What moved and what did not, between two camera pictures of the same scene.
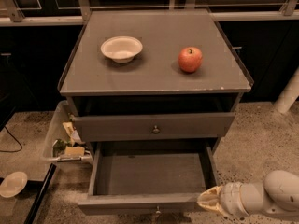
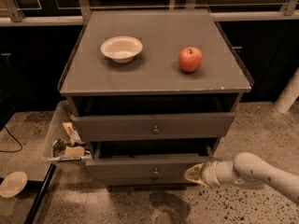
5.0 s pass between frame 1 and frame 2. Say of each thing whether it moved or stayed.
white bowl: stayed
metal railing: stayed
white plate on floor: stayed
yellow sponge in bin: stayed
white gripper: moved
